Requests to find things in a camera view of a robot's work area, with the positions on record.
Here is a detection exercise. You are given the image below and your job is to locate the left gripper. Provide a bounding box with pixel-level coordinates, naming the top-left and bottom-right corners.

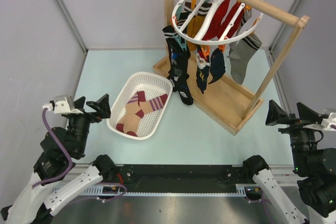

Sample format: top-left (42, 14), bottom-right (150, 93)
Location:
top-left (69, 93), bottom-right (111, 155)

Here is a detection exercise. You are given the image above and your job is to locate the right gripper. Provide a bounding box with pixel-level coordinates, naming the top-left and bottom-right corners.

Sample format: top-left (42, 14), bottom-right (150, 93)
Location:
top-left (265, 98), bottom-right (322, 172)

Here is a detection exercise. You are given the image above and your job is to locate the black sock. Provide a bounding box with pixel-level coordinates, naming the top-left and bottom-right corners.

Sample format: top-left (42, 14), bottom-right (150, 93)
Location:
top-left (162, 25), bottom-right (182, 91)
top-left (172, 46), bottom-right (191, 91)
top-left (177, 77), bottom-right (194, 105)

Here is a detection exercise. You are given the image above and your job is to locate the navy santa sock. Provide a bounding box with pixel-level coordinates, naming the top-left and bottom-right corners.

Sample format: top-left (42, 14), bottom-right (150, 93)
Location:
top-left (196, 46), bottom-right (210, 94)
top-left (209, 48), bottom-right (226, 84)

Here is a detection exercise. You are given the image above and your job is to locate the mustard brown striped sock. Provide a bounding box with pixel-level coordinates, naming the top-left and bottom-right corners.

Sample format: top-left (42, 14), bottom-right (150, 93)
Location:
top-left (186, 3), bottom-right (211, 38)

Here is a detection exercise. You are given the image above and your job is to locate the white round clip hanger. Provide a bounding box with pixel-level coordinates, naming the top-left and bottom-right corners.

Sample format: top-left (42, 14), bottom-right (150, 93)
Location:
top-left (171, 0), bottom-right (264, 46)

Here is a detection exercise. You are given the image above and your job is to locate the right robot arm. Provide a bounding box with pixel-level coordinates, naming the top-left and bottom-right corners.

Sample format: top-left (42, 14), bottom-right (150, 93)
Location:
top-left (242, 100), bottom-right (335, 223)

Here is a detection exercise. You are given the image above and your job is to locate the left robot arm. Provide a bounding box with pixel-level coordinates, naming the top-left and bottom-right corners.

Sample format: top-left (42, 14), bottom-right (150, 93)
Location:
top-left (1, 94), bottom-right (117, 223)

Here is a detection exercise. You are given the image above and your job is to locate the wooden hanger stand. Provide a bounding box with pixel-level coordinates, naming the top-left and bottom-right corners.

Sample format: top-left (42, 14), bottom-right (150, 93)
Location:
top-left (164, 0), bottom-right (309, 135)

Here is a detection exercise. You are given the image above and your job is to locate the yellow clip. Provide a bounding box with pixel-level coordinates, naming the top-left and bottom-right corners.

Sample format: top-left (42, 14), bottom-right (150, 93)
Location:
top-left (218, 45), bottom-right (226, 52)

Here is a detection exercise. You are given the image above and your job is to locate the orange clip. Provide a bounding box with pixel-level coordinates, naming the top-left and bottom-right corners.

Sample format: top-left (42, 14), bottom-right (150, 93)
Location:
top-left (201, 45), bottom-right (210, 61)

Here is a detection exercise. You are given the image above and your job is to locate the beige maroon striped sock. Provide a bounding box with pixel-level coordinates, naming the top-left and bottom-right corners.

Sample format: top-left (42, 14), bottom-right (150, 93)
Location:
top-left (116, 91), bottom-right (145, 137)

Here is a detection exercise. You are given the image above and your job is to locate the white laundry basket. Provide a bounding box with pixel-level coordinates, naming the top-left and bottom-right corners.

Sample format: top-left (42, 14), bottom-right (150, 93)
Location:
top-left (107, 72), bottom-right (173, 140)

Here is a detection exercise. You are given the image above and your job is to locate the grey striped sock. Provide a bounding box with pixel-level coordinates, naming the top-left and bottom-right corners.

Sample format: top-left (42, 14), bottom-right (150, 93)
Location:
top-left (240, 7), bottom-right (253, 28)
top-left (228, 33), bottom-right (262, 85)

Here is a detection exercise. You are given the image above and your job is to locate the red patterned sock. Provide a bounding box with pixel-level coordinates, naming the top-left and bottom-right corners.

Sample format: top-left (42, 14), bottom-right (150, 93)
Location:
top-left (222, 1), bottom-right (249, 38)

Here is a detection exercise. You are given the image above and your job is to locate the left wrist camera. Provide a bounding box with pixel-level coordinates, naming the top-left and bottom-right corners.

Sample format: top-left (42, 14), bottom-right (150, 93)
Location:
top-left (42, 95), bottom-right (75, 114)

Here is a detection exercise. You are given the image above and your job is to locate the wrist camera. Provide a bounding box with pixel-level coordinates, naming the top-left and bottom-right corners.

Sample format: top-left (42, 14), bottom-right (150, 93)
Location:
top-left (321, 109), bottom-right (335, 131)
top-left (42, 95), bottom-right (75, 114)

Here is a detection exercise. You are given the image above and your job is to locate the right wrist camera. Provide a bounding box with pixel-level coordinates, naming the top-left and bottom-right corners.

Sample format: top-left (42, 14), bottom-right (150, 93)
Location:
top-left (321, 109), bottom-right (335, 131)

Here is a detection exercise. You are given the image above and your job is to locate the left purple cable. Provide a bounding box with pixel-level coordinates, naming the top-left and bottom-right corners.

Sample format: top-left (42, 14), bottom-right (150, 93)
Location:
top-left (31, 107), bottom-right (128, 206)

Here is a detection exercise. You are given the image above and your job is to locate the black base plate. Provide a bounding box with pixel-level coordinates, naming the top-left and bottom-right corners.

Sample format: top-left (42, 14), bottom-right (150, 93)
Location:
top-left (103, 164), bottom-right (261, 202)

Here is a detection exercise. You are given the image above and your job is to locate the white cable duct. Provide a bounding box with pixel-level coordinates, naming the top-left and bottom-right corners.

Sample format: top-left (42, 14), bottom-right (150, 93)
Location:
top-left (81, 184), bottom-right (246, 197)

